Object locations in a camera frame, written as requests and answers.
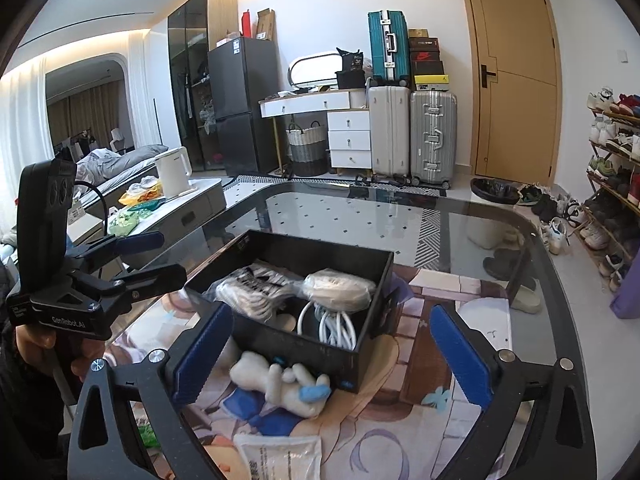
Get white blue plush keychain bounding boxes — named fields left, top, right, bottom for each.
left=230, top=351, right=332, bottom=419

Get teal suitcase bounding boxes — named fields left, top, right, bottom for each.
left=368, top=10, right=412, bottom=86

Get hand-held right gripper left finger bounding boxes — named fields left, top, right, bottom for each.
left=65, top=302, right=235, bottom=480

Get dark glass cabinet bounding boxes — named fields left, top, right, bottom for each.
left=167, top=0, right=239, bottom=171

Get oval mirror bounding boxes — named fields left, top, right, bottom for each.
left=288, top=51, right=346, bottom=86

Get wooden door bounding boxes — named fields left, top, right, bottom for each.
left=457, top=0, right=559, bottom=179

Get person's left forearm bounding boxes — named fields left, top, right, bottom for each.
left=0, top=260, right=76, bottom=480

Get white dressing desk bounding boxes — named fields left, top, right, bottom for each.
left=258, top=91, right=374, bottom=171

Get grey side cabinet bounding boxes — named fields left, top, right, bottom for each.
left=67, top=180, right=229, bottom=262

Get white charging cable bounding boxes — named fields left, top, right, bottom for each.
left=297, top=297, right=357, bottom=349

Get wooden shoe rack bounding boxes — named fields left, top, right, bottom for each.
left=587, top=87, right=640, bottom=287

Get beige curtain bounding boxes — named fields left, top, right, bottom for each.
left=47, top=80, right=121, bottom=137

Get black bag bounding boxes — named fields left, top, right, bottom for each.
left=336, top=47, right=372, bottom=89

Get purple bag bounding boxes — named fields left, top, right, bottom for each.
left=610, top=255, right=640, bottom=322

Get flat cardboard box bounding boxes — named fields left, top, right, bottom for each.
left=257, top=8, right=276, bottom=41

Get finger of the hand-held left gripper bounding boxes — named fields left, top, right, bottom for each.
left=97, top=263, right=187, bottom=311
left=66, top=232, right=165, bottom=274

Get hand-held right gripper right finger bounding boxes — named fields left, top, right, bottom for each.
left=429, top=304, right=594, bottom=480

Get shoe rack with shoes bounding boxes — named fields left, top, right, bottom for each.
left=587, top=87, right=640, bottom=291

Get scattered sneakers group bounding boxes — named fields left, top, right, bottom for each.
left=515, top=182, right=587, bottom=257

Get black cardboard box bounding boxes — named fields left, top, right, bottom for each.
left=184, top=230, right=396, bottom=394

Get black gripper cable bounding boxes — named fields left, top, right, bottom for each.
left=75, top=184, right=110, bottom=237

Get bagged white face masks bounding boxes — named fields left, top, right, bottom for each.
left=295, top=269, right=377, bottom=314

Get bagged white cable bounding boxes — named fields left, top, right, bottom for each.
left=216, top=262, right=302, bottom=319

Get bed with grey blanket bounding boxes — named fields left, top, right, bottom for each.
left=0, top=144, right=171, bottom=261

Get woven laundry basket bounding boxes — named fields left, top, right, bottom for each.
left=286, top=121, right=327, bottom=177

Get silver suitcase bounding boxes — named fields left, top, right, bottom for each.
left=410, top=90, right=459, bottom=187

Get printed cartoon table mat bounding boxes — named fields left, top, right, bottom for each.
left=107, top=260, right=517, bottom=480

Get white curtain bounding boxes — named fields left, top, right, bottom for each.
left=0, top=30, right=182, bottom=192

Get white suitcase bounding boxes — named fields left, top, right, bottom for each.
left=368, top=85, right=412, bottom=179

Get colourful snack bags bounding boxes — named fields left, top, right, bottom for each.
left=107, top=177, right=166, bottom=237

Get green white medicine packet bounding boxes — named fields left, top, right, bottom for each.
left=233, top=434, right=324, bottom=480

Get black refrigerator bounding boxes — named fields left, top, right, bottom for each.
left=207, top=36, right=279, bottom=176

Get white electric kettle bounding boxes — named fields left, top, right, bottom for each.
left=154, top=147, right=199, bottom=199

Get patterned rug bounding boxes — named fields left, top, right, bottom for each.
left=222, top=174, right=452, bottom=267

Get pair of slippers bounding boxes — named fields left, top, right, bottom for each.
left=482, top=250, right=544, bottom=316

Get person's left hand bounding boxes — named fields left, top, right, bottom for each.
left=15, top=324, right=107, bottom=385

